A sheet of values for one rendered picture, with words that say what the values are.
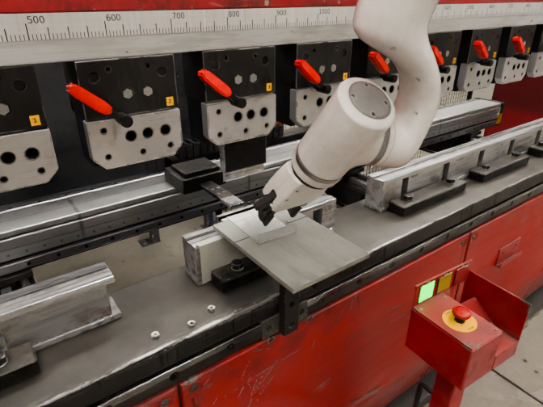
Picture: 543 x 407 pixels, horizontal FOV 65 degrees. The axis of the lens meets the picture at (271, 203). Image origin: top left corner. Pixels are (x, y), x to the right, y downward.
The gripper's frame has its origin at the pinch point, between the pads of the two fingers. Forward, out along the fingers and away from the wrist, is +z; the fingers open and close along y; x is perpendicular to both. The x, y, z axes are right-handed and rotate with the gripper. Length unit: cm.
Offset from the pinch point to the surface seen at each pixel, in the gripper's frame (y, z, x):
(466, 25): -67, -14, -29
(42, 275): 40, 194, -70
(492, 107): -144, 36, -29
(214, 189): 0.5, 21.3, -17.1
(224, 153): 4.3, 2.0, -15.3
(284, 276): 6.0, -2.1, 12.1
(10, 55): 36.5, -17.4, -25.0
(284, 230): -1.2, 3.7, 2.9
